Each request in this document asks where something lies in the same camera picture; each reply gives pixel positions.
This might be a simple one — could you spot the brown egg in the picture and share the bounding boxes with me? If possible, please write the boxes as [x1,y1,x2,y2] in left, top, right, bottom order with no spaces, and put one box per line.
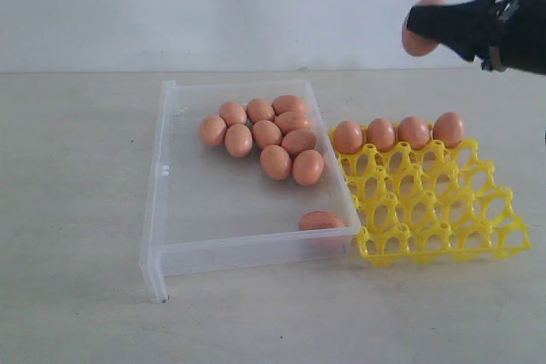
[260,145,292,181]
[433,112,465,148]
[271,95,306,116]
[401,0,444,57]
[292,149,324,186]
[366,118,397,152]
[398,116,430,150]
[199,115,227,147]
[247,98,276,124]
[299,211,346,249]
[218,101,247,127]
[333,120,364,154]

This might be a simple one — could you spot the brown egg second row middle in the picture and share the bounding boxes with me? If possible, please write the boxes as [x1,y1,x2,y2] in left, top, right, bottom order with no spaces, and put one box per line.
[252,120,283,149]

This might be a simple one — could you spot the brown egg second row left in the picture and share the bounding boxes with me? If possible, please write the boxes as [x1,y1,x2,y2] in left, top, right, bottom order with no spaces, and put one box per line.
[224,124,253,158]

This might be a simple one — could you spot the yellow plastic egg tray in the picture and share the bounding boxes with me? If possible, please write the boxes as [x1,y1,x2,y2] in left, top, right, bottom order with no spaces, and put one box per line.
[335,139,531,266]

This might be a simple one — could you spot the brown egg second row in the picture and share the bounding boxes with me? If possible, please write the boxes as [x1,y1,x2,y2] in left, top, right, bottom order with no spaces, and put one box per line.
[274,111,311,135]
[252,120,283,149]
[224,124,253,158]

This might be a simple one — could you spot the clear plastic tray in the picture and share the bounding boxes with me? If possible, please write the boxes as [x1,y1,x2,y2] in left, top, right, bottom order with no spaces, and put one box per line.
[139,79,360,303]

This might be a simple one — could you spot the brown egg third row right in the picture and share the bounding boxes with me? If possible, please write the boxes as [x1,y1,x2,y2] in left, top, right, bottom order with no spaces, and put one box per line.
[281,128,317,158]

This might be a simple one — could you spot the brown egg second row right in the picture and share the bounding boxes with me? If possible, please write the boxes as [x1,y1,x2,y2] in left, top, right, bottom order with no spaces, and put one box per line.
[274,111,311,135]

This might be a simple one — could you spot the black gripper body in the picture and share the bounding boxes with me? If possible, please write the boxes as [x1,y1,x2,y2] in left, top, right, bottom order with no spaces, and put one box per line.
[481,0,545,75]

